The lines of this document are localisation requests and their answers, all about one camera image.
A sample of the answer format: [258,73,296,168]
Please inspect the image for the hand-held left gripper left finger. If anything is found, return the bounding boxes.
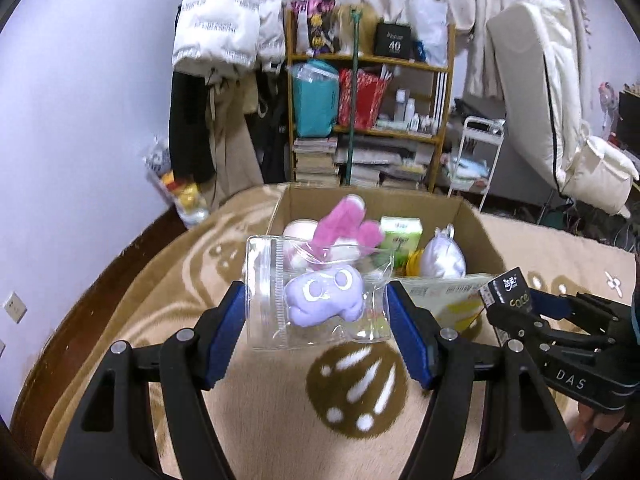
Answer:
[54,280,247,480]

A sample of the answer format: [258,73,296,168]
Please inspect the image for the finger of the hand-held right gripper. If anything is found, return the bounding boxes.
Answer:
[527,287,633,335]
[487,307,613,356]

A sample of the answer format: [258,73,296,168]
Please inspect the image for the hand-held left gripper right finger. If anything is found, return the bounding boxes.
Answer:
[385,280,576,480]

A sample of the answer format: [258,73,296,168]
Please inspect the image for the small black packet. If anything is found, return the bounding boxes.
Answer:
[477,266,533,313]

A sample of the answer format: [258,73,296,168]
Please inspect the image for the white knotted bag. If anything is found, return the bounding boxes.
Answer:
[419,225,468,280]

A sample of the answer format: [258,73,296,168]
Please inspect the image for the lilac plush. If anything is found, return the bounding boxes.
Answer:
[242,234,396,352]

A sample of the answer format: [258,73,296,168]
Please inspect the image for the green carton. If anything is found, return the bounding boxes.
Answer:
[377,215,423,268]

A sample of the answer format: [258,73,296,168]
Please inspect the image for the pink fluffy plush toy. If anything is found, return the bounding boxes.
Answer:
[312,195,386,261]

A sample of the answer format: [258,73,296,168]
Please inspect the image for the pink swirl roll plush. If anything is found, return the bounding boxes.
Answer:
[282,218,321,271]

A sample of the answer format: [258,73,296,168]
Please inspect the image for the cardboard box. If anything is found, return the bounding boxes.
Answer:
[265,182,507,341]

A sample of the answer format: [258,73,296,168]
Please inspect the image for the person's right hand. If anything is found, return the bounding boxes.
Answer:
[572,400,628,443]

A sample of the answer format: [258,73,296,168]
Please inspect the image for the plastic bag of snacks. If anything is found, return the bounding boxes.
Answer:
[144,135,211,228]

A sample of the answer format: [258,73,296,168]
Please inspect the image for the white trolley cart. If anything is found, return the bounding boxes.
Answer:
[446,116,506,211]

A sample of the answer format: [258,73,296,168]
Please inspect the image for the pile of books and papers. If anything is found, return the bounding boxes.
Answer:
[340,135,431,191]

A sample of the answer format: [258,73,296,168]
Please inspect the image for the stack of books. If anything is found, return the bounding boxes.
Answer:
[292,136,338,184]

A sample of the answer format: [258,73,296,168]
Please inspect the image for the beige hanging pants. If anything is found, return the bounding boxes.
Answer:
[205,75,266,201]

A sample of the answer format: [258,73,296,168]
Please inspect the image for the small pink fan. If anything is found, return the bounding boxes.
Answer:
[597,80,618,136]

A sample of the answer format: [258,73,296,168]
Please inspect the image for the black hanging garment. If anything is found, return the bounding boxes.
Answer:
[167,67,216,183]

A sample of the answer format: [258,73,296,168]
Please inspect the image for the white folded mattress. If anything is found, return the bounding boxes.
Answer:
[486,0,640,218]

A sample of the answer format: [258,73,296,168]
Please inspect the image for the group of small bottles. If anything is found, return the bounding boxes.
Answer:
[380,89,436,135]

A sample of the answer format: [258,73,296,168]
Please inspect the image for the green pole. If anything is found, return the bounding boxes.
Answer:
[347,7,363,186]

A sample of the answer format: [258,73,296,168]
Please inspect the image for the red gift bag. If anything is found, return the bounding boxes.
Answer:
[337,69,390,131]

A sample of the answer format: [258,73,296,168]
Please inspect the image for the teal bag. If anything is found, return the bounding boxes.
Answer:
[291,59,341,138]

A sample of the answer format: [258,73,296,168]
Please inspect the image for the wooden shelf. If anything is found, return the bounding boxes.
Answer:
[284,2,457,193]

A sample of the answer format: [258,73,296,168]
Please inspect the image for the black box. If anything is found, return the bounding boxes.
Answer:
[375,21,413,60]

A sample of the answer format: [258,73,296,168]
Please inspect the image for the clear plastic bag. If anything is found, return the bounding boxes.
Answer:
[407,0,448,66]

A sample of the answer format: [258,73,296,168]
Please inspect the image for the blond wig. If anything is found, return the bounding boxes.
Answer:
[337,2,381,56]

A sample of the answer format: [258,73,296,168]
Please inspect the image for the white puffer jacket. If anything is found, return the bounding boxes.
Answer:
[171,0,286,81]

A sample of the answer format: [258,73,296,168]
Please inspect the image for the purple printed bag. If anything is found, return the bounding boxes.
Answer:
[290,0,343,56]

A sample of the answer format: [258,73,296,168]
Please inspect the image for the dark wooden bed frame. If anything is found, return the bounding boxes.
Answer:
[10,205,191,461]

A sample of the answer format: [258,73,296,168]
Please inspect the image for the white wall socket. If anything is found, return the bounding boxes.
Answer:
[2,291,27,325]

